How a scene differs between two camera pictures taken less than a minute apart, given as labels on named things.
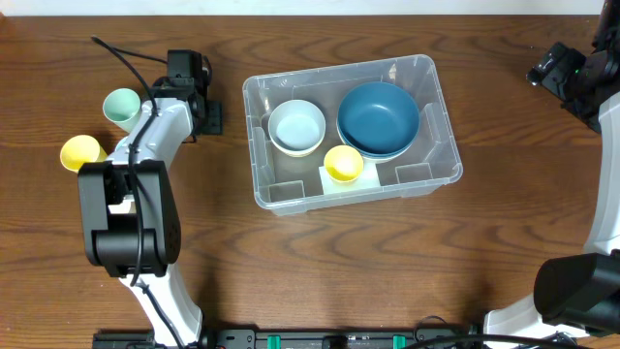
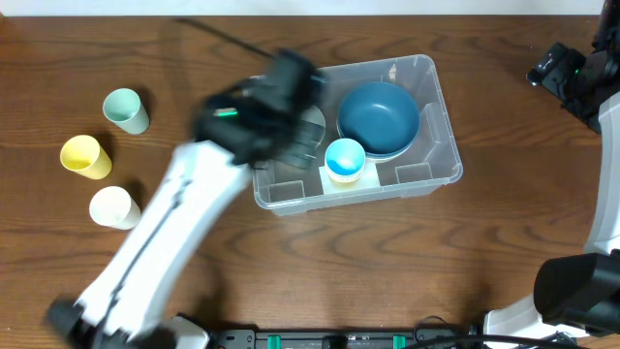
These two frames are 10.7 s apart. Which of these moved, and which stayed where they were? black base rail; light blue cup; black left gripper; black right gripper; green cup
Moved: black left gripper; light blue cup
Stayed: green cup; black base rail; black right gripper
